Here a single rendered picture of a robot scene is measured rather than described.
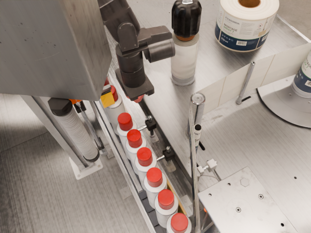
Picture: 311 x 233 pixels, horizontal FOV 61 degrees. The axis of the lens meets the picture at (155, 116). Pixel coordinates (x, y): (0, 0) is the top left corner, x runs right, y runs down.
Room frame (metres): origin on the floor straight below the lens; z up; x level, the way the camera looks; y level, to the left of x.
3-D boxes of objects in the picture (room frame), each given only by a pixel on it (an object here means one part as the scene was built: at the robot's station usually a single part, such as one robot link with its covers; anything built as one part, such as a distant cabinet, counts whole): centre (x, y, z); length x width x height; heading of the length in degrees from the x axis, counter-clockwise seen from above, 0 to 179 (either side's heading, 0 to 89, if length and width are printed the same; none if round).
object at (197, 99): (0.38, -0.11, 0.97); 0.05 x 0.05 x 0.19
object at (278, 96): (0.51, -0.50, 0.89); 0.31 x 0.31 x 0.01
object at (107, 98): (0.39, 0.11, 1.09); 0.03 x 0.01 x 0.06; 113
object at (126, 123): (0.33, 0.07, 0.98); 0.05 x 0.05 x 0.20
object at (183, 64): (0.62, -0.11, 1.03); 0.09 x 0.09 x 0.30
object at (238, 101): (0.48, -0.28, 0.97); 0.02 x 0.02 x 0.19
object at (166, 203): (0.14, -0.01, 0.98); 0.05 x 0.05 x 0.20
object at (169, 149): (0.30, -0.01, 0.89); 0.06 x 0.03 x 0.12; 113
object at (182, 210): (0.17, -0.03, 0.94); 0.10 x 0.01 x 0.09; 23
